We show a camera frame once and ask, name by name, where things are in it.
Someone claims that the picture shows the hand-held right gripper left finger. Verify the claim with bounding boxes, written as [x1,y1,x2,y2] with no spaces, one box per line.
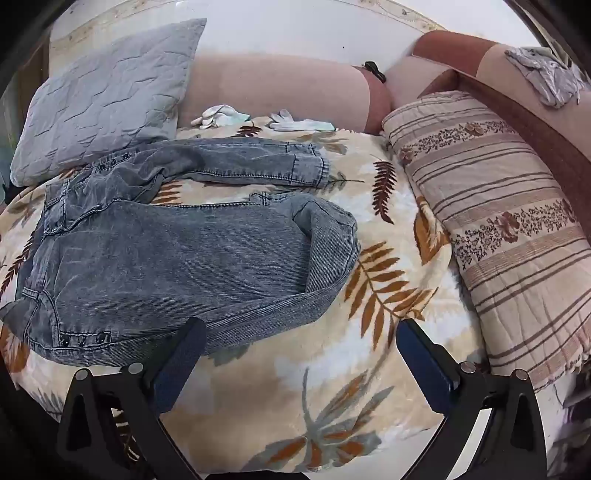
[55,317,208,480]

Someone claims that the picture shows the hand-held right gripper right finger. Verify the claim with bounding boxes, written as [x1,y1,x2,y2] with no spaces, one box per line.
[396,318,548,480]

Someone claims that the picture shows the grey denim pants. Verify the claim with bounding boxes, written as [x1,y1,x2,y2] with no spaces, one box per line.
[0,137,361,366]

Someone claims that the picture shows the leaf print fleece blanket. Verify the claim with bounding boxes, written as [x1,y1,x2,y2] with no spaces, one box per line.
[0,121,490,476]

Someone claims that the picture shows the striped floral beige pillow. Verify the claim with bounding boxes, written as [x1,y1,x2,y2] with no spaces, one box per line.
[381,90,591,393]

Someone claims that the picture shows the white glove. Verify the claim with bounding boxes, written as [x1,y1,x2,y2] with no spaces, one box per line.
[269,109,335,132]
[190,104,252,130]

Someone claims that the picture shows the grey quilted pillow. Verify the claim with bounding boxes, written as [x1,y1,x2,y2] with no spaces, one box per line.
[9,17,208,188]

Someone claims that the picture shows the pink sofa back cushion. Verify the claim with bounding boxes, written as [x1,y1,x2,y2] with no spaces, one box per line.
[178,54,391,134]

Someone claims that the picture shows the pink brown sofa armrest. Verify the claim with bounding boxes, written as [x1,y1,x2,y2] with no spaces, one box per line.
[383,30,591,241]

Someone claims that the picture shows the crumpled grey cloth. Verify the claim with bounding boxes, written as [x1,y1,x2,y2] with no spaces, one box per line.
[505,46,586,109]

